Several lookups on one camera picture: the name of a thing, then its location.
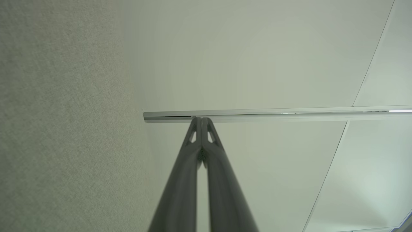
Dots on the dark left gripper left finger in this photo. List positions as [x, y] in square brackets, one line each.
[180, 193]

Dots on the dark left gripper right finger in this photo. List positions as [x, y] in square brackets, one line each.
[225, 193]

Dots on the aluminium ceiling rail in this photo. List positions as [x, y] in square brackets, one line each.
[289, 114]

